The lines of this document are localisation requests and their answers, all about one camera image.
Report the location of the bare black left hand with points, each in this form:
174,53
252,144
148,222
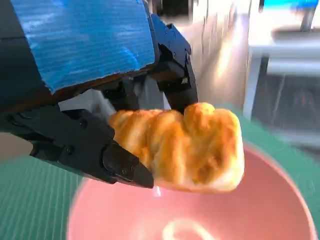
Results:
82,42

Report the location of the twisted golden bread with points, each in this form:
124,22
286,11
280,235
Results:
180,147

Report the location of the pink bowl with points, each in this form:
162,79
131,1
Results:
120,215

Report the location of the green cutting mat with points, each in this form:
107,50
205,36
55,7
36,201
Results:
30,200

